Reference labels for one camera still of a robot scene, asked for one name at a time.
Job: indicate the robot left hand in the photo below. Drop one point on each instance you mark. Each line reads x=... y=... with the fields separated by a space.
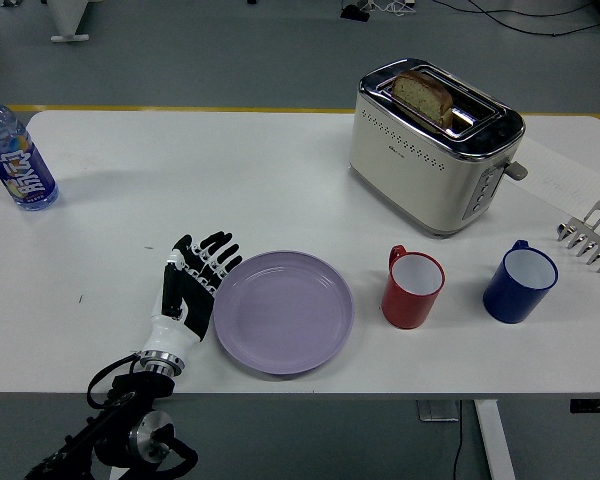
x=197 y=305

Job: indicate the purple plate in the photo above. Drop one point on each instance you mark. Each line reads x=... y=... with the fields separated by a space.
x=284 y=312

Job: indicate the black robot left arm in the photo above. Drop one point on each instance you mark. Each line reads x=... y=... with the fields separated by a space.
x=130 y=400

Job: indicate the yellow floor tape line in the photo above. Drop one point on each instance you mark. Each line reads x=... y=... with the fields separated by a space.
x=180 y=108

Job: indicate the red mug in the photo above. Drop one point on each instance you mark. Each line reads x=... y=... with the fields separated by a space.
x=405 y=307

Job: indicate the blue drink bottle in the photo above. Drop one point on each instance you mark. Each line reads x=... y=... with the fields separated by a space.
x=22 y=170

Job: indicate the cream and chrome toaster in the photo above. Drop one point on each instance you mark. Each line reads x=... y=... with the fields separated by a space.
x=420 y=185

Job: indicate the grey box under table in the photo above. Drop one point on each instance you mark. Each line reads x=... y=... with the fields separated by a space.
x=437 y=410

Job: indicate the bread slice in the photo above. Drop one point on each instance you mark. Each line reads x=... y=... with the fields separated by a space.
x=422 y=97

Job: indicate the blue mug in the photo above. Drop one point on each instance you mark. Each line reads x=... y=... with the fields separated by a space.
x=510 y=302

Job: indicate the white stand foot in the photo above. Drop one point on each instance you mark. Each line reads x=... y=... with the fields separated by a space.
x=67 y=20

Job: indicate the white table leg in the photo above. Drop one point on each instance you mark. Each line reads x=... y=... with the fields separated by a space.
x=495 y=440

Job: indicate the black device on floor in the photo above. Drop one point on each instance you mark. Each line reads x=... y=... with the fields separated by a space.
x=355 y=13

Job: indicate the white paper sheet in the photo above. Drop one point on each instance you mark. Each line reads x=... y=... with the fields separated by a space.
x=570 y=170

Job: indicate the metal toast rack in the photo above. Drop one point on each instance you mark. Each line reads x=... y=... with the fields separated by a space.
x=597 y=235

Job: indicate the black table control panel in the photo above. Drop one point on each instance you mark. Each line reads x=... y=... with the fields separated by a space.
x=595 y=406

